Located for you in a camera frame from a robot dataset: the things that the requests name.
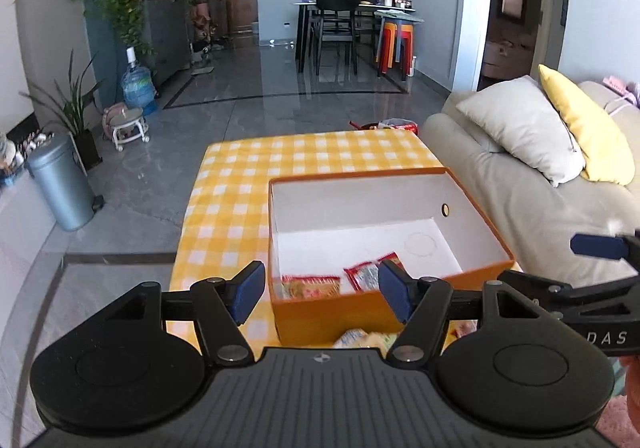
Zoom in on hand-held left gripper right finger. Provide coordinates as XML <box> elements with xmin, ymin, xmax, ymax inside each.
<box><xmin>378</xmin><ymin>261</ymin><xmax>567</xmax><ymax>368</ymax></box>

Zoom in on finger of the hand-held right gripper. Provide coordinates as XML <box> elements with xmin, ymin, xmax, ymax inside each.
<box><xmin>570</xmin><ymin>232</ymin><xmax>640</xmax><ymax>275</ymax></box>
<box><xmin>497</xmin><ymin>270</ymin><xmax>640</xmax><ymax>325</ymax></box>

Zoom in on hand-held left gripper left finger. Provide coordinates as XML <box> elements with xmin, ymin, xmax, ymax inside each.
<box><xmin>101</xmin><ymin>261</ymin><xmax>266</xmax><ymax>367</ymax></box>

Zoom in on dark red snack packet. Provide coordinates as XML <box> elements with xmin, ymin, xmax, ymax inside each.
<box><xmin>379</xmin><ymin>251</ymin><xmax>407</xmax><ymax>274</ymax></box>

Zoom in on red packet with white label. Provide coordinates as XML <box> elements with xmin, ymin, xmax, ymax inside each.
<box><xmin>343</xmin><ymin>260</ymin><xmax>384</xmax><ymax>292</ymax></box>

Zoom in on yellow white chips bag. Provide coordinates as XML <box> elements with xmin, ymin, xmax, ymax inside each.
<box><xmin>332</xmin><ymin>328</ymin><xmax>401</xmax><ymax>350</ymax></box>

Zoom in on red fries snack packet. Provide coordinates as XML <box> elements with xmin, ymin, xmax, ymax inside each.
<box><xmin>281</xmin><ymin>275</ymin><xmax>342</xmax><ymax>300</ymax></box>

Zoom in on orange cardboard box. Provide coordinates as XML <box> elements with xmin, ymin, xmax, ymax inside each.
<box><xmin>268</xmin><ymin>167</ymin><xmax>516</xmax><ymax>347</ymax></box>

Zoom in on bag of red snacks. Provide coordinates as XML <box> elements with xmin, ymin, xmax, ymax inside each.
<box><xmin>349</xmin><ymin>117</ymin><xmax>419</xmax><ymax>132</ymax></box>

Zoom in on beige sofa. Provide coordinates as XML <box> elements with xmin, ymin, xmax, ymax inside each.
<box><xmin>421</xmin><ymin>78</ymin><xmax>640</xmax><ymax>290</ymax></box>

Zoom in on pink snack packet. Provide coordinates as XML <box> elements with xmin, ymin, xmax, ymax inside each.
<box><xmin>449</xmin><ymin>320</ymin><xmax>482</xmax><ymax>340</ymax></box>

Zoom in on pink blanket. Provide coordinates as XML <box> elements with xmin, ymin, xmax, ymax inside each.
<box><xmin>594</xmin><ymin>395</ymin><xmax>640</xmax><ymax>448</ymax></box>

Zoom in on yellow checked tablecloth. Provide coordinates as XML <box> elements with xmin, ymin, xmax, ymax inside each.
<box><xmin>169</xmin><ymin>131</ymin><xmax>525</xmax><ymax>365</ymax></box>

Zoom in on yellow pillow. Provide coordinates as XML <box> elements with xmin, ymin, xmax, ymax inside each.
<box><xmin>537</xmin><ymin>64</ymin><xmax>636</xmax><ymax>186</ymax></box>

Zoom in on beige pillow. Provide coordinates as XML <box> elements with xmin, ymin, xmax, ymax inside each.
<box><xmin>455</xmin><ymin>75</ymin><xmax>586</xmax><ymax>187</ymax></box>

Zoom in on pink cloth on sofa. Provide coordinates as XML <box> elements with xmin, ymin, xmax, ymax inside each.
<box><xmin>602</xmin><ymin>75</ymin><xmax>640</xmax><ymax>110</ymax></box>

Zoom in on small wheeled stool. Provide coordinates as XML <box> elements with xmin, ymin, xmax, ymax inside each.
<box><xmin>102</xmin><ymin>103</ymin><xmax>151</xmax><ymax>152</ymax></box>

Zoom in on grey metal trash can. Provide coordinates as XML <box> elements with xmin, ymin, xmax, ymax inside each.
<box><xmin>27</xmin><ymin>133</ymin><xmax>105</xmax><ymax>232</ymax></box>

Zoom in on blue water bottle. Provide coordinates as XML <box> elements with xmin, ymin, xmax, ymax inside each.
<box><xmin>121</xmin><ymin>47</ymin><xmax>154</xmax><ymax>117</ymax></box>

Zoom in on white low cabinet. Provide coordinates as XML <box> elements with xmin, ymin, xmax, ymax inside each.
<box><xmin>0</xmin><ymin>168</ymin><xmax>63</xmax><ymax>254</ymax></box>

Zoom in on long-leaf potted plant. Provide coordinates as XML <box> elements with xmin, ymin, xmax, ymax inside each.
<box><xmin>19</xmin><ymin>48</ymin><xmax>105</xmax><ymax>170</ymax></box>

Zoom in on red and orange stools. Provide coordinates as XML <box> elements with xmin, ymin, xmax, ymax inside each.
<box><xmin>375</xmin><ymin>20</ymin><xmax>417</xmax><ymax>80</ymax></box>

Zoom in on grey cabinet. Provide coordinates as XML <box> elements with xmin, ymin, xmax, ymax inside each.
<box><xmin>142</xmin><ymin>0</ymin><xmax>194</xmax><ymax>85</ymax></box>

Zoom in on clutter of glassware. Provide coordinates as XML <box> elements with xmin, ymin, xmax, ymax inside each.
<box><xmin>0</xmin><ymin>127</ymin><xmax>52</xmax><ymax>189</ymax></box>

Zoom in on dining table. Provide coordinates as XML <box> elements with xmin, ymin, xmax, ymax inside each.
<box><xmin>292</xmin><ymin>0</ymin><xmax>426</xmax><ymax>75</ymax></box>

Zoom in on black dining chair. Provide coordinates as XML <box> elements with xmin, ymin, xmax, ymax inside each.
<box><xmin>314</xmin><ymin>0</ymin><xmax>362</xmax><ymax>75</ymax></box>

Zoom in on green vine plant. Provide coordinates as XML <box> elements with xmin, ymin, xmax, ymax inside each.
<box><xmin>96</xmin><ymin>0</ymin><xmax>192</xmax><ymax>60</ymax></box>

